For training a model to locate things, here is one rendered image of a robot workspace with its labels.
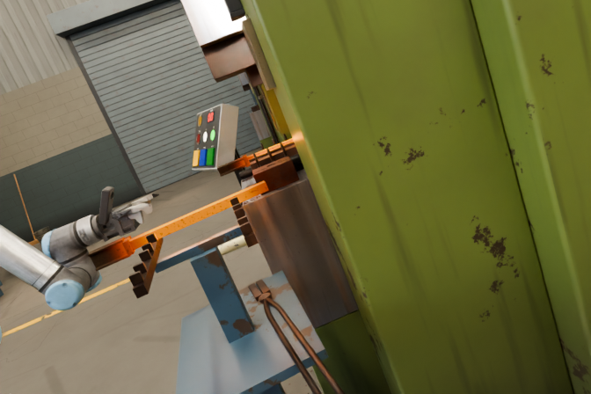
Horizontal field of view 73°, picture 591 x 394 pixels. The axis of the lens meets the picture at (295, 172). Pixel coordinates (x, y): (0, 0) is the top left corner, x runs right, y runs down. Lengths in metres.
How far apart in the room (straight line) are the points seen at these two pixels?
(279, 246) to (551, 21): 0.84
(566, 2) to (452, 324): 0.75
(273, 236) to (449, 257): 0.48
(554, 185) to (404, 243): 0.33
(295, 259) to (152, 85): 8.36
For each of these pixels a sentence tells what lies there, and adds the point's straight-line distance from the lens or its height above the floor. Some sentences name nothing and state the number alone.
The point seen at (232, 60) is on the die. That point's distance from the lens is 1.26.
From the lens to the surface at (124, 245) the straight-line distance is 1.02.
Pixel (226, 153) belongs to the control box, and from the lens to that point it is 1.74.
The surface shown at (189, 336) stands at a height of 0.71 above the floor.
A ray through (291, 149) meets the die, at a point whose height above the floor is 0.99.
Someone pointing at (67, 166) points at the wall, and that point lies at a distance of 9.90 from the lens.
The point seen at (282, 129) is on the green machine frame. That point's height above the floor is 1.03.
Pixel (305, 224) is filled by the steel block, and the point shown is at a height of 0.79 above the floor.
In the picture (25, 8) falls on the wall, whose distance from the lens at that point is 10.20.
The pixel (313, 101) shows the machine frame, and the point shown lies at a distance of 0.86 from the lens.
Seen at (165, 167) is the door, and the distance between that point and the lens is 9.43.
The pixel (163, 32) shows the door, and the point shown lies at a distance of 9.48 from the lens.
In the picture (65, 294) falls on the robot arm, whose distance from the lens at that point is 1.36.
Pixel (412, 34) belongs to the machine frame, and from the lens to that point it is 0.93.
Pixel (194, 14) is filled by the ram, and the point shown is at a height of 1.45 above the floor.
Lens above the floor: 1.19
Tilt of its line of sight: 12 degrees down
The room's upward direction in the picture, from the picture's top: 21 degrees counter-clockwise
